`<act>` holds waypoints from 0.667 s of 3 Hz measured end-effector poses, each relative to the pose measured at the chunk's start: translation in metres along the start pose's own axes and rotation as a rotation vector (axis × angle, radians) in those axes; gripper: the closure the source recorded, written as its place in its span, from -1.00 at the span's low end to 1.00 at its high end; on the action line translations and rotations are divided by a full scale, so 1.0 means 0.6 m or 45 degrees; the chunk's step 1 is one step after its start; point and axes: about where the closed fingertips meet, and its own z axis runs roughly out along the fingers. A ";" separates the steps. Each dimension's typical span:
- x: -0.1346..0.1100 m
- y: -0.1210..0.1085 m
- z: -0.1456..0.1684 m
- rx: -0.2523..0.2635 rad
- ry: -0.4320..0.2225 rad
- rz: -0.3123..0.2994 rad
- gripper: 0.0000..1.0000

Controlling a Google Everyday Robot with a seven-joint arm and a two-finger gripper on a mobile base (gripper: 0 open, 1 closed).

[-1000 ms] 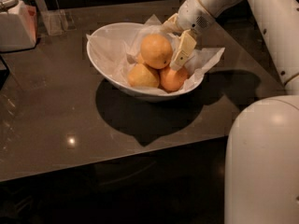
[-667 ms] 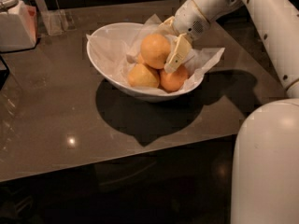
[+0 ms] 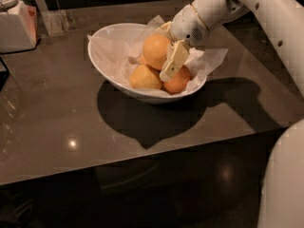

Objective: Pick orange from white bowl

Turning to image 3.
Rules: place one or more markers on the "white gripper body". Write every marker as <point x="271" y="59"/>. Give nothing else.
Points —
<point x="189" y="26"/>

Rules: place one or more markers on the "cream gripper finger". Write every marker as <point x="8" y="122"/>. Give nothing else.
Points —
<point x="164" y="30"/>
<point x="177" y="54"/>

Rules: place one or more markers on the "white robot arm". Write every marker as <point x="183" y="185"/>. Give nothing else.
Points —
<point x="282" y="194"/>

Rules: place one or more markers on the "small hidden back orange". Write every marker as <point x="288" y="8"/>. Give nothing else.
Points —
<point x="142" y="60"/>

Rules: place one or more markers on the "yellowish left orange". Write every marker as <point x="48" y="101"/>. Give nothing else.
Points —
<point x="145" y="77"/>

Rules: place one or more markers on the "white ceramic bowl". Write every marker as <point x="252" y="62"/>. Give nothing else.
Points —
<point x="107" y="57"/>

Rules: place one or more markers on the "white paper liner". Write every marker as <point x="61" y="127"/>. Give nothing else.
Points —
<point x="205" y="60"/>

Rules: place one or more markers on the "clear acrylic stand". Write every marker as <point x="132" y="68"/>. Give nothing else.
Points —
<point x="55" y="22"/>

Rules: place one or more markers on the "black object at left edge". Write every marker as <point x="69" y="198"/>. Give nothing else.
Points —
<point x="4" y="73"/>

